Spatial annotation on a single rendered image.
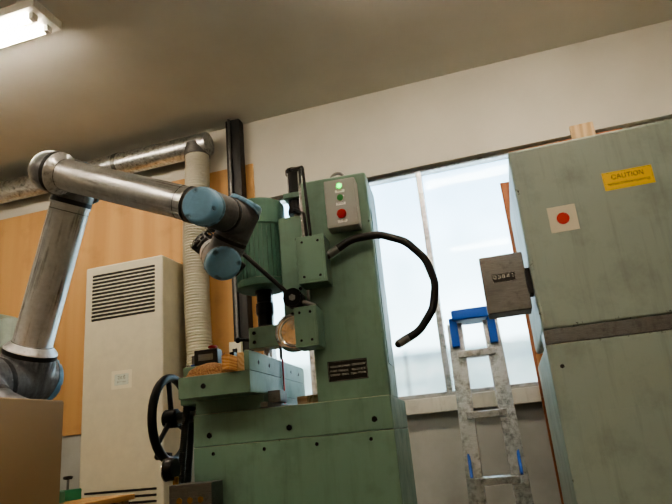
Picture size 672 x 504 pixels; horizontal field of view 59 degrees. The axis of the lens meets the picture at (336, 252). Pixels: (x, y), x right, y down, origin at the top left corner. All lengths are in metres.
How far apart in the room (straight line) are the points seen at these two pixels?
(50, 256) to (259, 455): 0.82
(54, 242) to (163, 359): 1.68
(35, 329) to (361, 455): 0.99
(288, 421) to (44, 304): 0.77
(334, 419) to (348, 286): 0.41
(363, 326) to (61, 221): 0.93
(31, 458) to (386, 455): 0.90
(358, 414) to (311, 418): 0.13
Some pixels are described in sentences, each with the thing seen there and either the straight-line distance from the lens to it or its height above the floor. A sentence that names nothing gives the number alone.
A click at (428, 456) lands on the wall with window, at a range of 3.20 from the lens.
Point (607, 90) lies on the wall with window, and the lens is 3.66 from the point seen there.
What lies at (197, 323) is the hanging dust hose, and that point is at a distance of 3.49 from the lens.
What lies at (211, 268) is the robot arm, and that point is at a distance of 1.52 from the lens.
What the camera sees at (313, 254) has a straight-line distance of 1.80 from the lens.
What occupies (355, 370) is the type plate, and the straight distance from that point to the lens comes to 1.79.
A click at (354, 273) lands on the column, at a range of 1.84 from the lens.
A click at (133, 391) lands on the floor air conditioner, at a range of 3.51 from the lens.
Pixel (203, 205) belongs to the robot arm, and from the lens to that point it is 1.40.
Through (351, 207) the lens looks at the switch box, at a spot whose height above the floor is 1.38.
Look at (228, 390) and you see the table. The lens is 1.68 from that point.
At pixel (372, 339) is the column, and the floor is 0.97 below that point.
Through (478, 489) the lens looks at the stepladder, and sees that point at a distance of 2.44.
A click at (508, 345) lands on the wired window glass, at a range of 3.26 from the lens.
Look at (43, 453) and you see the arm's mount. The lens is 1.77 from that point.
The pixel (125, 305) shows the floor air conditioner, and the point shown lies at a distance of 3.62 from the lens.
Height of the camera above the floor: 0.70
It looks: 17 degrees up
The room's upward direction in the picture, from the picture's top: 6 degrees counter-clockwise
